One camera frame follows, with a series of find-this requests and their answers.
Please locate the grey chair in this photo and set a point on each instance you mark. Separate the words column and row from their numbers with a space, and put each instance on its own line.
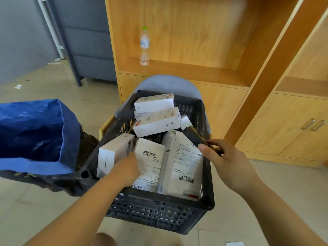
column 166, row 83

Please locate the person's left forearm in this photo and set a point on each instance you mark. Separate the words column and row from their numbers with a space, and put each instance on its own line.
column 82, row 215

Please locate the white metal frame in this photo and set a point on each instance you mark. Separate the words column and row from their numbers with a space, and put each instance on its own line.
column 51, row 28

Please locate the white paper scrap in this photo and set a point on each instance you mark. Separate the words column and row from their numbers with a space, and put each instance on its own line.
column 18, row 86

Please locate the person's left hand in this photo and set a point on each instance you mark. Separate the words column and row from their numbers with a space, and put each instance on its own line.
column 125, row 170

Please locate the black plastic crate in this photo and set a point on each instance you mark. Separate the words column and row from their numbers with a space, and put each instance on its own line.
column 153, row 212

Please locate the person's right thumb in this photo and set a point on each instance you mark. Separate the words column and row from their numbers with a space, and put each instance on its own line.
column 206, row 152

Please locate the pile of white boxes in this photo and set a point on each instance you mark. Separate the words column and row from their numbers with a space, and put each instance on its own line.
column 179, row 166

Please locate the blue woven sack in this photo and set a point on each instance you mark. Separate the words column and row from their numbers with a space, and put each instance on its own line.
column 33, row 130

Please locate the person's left fingers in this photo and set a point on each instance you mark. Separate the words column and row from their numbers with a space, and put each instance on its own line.
column 133, row 158

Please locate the person's right hand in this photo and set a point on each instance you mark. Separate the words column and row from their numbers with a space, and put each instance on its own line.
column 230, row 166

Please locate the black handheld device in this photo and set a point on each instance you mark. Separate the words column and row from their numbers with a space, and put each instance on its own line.
column 193, row 135

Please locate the person's right forearm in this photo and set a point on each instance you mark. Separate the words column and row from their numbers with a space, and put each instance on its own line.
column 276, row 215

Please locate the white paper sheet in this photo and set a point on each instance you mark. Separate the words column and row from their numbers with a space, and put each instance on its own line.
column 235, row 244

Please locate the grey drawer unit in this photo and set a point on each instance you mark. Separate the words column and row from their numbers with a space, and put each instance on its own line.
column 88, row 43

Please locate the wooden cabinet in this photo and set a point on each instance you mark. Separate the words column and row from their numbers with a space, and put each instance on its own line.
column 184, row 30

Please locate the clear plastic water bottle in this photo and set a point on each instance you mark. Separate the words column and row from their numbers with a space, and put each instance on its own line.
column 144, row 49

